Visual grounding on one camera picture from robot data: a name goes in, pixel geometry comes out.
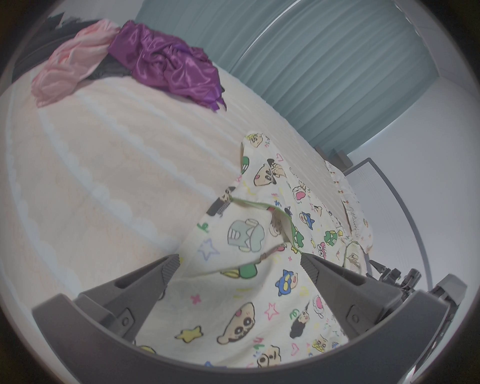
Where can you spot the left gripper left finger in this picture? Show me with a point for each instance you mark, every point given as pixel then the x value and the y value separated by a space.
pixel 127 300

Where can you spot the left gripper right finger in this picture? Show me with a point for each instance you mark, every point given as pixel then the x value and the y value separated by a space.
pixel 352 300

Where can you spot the white printed pyjama top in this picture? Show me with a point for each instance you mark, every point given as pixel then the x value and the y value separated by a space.
pixel 232 292

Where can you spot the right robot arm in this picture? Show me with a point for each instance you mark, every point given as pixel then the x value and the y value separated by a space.
pixel 410 279

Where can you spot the bed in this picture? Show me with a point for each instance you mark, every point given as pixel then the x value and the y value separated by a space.
pixel 112 168

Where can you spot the white printed pillow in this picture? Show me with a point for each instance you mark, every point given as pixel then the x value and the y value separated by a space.
pixel 354 213

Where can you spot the grey bedside table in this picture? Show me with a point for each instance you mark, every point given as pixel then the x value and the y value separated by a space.
pixel 333 157

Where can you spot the dark grey garment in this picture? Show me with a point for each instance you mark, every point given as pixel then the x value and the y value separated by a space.
pixel 108 69

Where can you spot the blue-green curtain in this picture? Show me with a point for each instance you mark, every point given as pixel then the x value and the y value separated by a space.
pixel 337 67
pixel 210 22

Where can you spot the purple satin garment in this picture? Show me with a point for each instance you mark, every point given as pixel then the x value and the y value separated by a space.
pixel 168 63

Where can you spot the pink garment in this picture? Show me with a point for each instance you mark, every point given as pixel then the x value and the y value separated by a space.
pixel 67 63

